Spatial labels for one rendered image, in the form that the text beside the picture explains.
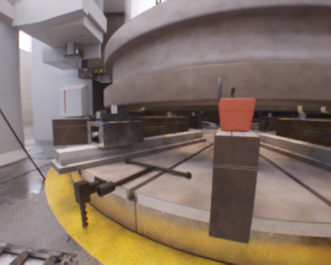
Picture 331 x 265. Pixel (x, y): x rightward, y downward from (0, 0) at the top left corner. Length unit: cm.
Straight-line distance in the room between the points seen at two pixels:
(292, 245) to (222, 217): 46
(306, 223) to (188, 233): 55
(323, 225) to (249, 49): 121
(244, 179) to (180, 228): 53
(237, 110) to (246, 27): 102
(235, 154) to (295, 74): 96
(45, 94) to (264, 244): 555
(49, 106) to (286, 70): 533
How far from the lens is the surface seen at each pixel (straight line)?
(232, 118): 67
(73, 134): 266
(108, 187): 102
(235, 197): 61
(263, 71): 134
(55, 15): 334
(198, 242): 102
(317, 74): 150
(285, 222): 92
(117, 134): 153
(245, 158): 57
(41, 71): 580
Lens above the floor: 75
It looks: 7 degrees down
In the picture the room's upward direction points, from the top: straight up
